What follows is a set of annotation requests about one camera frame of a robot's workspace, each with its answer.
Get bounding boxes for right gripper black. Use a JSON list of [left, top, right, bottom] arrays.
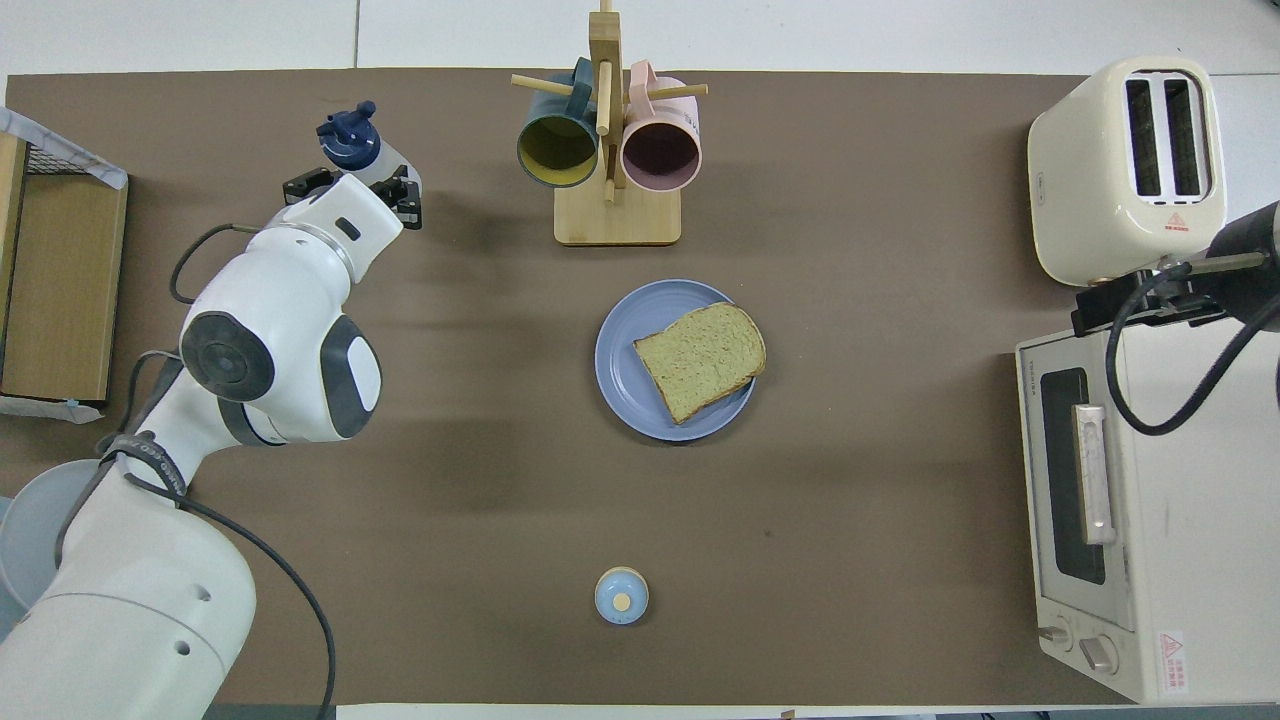
[[1074, 200, 1280, 337]]

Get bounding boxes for brown table mat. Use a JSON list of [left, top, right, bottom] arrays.
[[0, 68, 1233, 706]]

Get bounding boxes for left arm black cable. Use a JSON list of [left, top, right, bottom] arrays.
[[55, 223, 336, 720]]

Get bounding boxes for wooden mug tree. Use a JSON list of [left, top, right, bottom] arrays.
[[511, 0, 709, 247]]

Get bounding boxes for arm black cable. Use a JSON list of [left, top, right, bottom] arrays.
[[1104, 262, 1280, 436], [55, 223, 336, 720]]

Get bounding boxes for cream two-slot toaster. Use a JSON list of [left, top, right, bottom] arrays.
[[1027, 55, 1229, 291]]

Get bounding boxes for dark teal mug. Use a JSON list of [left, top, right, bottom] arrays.
[[516, 57, 601, 189]]

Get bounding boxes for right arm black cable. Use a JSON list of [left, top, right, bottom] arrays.
[[1104, 262, 1280, 436]]

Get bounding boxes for white paper sheet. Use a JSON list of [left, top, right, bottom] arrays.
[[0, 395, 104, 425]]

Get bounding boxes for slice of toast bread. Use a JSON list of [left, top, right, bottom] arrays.
[[633, 302, 768, 425]]

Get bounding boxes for small blue seasoning shaker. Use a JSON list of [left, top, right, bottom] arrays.
[[594, 566, 650, 626]]

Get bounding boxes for blue round plate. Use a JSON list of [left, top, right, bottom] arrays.
[[594, 279, 759, 443]]

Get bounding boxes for marble pattern cloth strip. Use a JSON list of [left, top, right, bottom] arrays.
[[0, 107, 129, 191]]

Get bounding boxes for white squeeze bottle blue cap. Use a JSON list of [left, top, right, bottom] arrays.
[[317, 100, 411, 191]]

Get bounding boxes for white toaster oven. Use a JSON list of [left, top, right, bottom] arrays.
[[1015, 318, 1280, 705]]

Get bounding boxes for pink mug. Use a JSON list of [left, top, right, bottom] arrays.
[[620, 60, 703, 194]]

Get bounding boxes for wooden shelf box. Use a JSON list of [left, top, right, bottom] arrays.
[[0, 130, 129, 403]]

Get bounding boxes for black wire basket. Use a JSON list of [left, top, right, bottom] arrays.
[[22, 145, 83, 177]]

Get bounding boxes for pale blue plate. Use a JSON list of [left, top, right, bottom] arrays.
[[0, 459, 106, 613]]

